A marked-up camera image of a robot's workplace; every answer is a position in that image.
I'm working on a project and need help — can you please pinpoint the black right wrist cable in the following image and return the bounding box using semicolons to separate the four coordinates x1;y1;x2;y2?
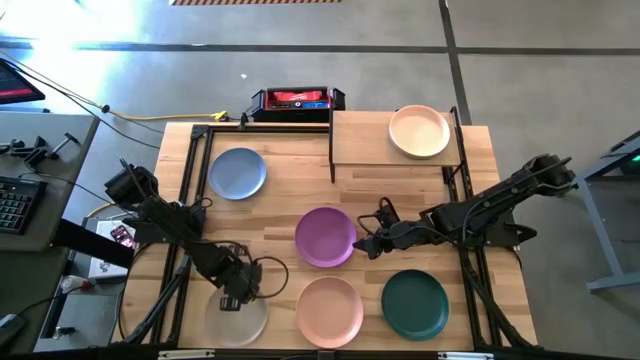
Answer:
356;196;402;237

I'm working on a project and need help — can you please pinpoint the black floor cable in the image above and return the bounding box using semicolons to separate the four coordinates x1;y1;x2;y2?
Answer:
0;49;161;150

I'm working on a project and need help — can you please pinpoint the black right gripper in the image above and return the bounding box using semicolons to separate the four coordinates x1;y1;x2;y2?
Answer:
352;214;444;261

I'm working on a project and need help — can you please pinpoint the light peach plate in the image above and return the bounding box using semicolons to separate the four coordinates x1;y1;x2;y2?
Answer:
388;104;451;160

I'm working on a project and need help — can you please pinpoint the black diagonal bar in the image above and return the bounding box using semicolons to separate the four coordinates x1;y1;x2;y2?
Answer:
51;218;135;270

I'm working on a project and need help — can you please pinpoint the black aluminium table frame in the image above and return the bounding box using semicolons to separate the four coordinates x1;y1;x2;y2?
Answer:
112;119;540;360

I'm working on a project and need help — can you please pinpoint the wooden shelf with black legs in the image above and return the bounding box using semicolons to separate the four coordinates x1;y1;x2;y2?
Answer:
327;105;464;184

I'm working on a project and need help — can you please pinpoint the smartphone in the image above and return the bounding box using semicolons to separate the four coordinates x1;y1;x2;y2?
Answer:
110;224;137;250

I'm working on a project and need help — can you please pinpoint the black keyboard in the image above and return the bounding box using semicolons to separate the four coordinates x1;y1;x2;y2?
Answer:
0;175;49;236

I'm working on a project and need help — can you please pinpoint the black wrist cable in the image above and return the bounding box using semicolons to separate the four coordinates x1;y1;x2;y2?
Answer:
248;255;291;301
356;196;402;237

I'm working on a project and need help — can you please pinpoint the black device with green light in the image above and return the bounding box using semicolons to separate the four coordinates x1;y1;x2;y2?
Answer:
617;144;640;176

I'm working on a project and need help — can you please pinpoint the yellow power cable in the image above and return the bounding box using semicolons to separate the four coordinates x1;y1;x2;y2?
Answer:
106;108;229;123

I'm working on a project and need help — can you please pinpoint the red and black radio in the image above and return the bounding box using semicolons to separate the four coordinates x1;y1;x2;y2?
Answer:
250;86;346;124

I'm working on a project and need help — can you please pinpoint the grey side desk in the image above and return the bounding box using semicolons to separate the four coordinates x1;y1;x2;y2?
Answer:
0;110;101;254

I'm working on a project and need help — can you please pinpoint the red and white tool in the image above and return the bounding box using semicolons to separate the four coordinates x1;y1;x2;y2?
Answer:
59;274;96;295

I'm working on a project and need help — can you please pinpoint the black computer monitor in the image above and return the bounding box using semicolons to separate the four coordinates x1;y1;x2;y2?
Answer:
0;57;46;106

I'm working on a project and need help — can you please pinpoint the white box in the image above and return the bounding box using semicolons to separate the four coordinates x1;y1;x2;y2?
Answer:
88;219;136;280

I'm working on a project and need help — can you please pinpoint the grey metal stand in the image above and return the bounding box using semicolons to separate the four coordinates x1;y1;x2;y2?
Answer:
549;130;640;294

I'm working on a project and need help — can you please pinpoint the blue plate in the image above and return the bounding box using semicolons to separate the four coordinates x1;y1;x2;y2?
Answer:
208;147;268;201

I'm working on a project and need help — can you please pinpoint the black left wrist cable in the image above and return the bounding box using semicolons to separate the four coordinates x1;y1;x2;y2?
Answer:
248;255;291;301

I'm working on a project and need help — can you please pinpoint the dark green plate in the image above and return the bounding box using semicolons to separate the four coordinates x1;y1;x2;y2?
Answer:
380;269;450;342

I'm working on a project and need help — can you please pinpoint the black desk clamp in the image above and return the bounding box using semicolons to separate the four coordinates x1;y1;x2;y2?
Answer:
0;132;81;169

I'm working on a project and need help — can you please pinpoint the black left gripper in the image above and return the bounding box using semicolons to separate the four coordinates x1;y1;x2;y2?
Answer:
218;254;264;312

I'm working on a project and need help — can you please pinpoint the beige grey plate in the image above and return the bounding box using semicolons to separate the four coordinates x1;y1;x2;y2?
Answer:
204;287;270;347

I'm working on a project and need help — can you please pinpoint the pink plate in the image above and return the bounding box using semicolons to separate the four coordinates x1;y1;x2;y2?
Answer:
295;275;365;350

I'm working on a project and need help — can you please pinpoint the purple plate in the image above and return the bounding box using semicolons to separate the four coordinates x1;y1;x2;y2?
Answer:
294;206;358;269

